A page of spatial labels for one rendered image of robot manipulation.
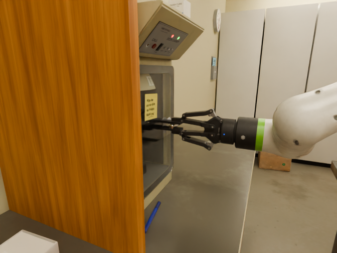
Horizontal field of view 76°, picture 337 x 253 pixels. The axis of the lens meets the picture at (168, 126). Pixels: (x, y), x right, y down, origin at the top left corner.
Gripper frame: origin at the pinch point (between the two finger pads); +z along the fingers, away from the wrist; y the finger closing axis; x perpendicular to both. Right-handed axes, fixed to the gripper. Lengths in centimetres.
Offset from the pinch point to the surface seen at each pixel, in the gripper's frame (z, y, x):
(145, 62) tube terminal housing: 4.6, 19.6, 8.4
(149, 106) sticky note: 3.5, 7.4, 8.7
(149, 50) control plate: 0.6, 22.3, 12.9
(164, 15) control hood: -5.7, 28.8, 17.7
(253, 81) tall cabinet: -9, 1, -290
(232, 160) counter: -16, -26, -41
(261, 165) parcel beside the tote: -33, -116, -252
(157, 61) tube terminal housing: 4.6, 20.0, 0.9
